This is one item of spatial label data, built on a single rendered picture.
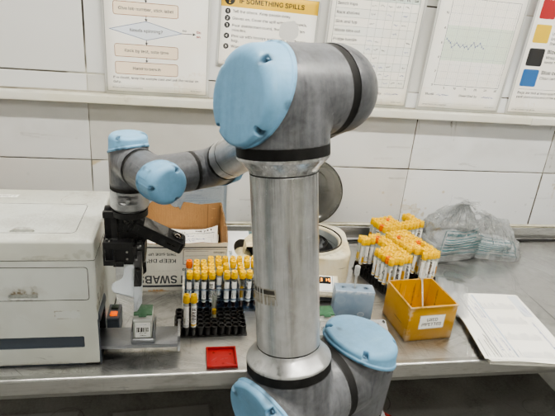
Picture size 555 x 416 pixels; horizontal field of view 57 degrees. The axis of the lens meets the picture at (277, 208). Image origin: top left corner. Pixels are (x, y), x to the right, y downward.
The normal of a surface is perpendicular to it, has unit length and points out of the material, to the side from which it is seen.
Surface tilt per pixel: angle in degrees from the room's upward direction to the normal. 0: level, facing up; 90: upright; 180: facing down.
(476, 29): 94
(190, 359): 0
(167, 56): 94
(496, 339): 1
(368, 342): 8
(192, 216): 87
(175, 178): 90
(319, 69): 55
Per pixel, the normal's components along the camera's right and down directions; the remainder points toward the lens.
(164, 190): 0.65, 0.34
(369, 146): 0.16, 0.39
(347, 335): 0.22, -0.92
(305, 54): 0.44, -0.56
